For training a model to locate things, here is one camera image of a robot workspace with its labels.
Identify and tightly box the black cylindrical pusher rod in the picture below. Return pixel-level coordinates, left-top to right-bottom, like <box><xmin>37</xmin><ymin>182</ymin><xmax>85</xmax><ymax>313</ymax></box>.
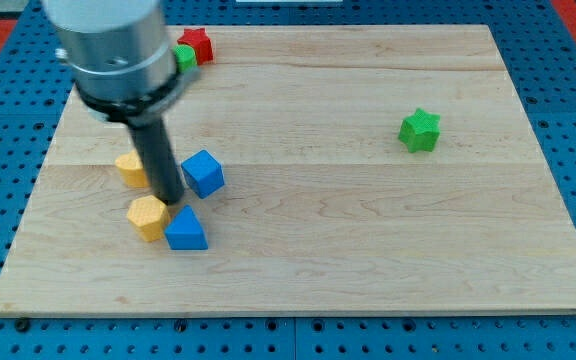
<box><xmin>128</xmin><ymin>118</ymin><xmax>184</xmax><ymax>204</ymax></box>

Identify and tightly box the blue cube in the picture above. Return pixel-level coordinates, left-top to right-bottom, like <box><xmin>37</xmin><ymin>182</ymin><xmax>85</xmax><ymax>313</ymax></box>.
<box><xmin>181</xmin><ymin>149</ymin><xmax>225</xmax><ymax>199</ymax></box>

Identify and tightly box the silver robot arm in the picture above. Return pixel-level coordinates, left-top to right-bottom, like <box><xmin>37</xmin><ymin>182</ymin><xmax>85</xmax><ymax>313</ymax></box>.
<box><xmin>42</xmin><ymin>0</ymin><xmax>199</xmax><ymax>204</ymax></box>

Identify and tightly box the red star block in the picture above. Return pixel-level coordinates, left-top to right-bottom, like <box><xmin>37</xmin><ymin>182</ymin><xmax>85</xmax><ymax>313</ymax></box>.
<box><xmin>177</xmin><ymin>28</ymin><xmax>214</xmax><ymax>65</ymax></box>

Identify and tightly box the green star block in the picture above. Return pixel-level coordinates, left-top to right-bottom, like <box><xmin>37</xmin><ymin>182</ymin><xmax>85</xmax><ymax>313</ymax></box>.
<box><xmin>398</xmin><ymin>108</ymin><xmax>441</xmax><ymax>153</ymax></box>

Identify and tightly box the yellow heart block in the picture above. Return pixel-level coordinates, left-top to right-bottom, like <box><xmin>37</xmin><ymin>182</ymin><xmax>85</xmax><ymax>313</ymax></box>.
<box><xmin>114</xmin><ymin>150</ymin><xmax>149</xmax><ymax>188</ymax></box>

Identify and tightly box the yellow hexagon block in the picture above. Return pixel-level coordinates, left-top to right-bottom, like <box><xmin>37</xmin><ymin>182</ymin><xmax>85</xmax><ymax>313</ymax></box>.
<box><xmin>126</xmin><ymin>195</ymin><xmax>170</xmax><ymax>242</ymax></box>

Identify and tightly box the blue triangle block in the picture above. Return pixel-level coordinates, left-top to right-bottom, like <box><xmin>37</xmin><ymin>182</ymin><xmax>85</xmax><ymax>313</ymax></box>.
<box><xmin>164</xmin><ymin>205</ymin><xmax>208</xmax><ymax>251</ymax></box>

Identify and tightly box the green cylinder block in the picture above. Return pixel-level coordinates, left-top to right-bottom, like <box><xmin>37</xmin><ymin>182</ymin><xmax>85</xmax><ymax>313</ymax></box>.
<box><xmin>173</xmin><ymin>44</ymin><xmax>198</xmax><ymax>72</ymax></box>

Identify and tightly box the wooden board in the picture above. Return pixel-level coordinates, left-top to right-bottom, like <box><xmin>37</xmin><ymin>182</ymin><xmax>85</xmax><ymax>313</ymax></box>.
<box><xmin>0</xmin><ymin>25</ymin><xmax>576</xmax><ymax>318</ymax></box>

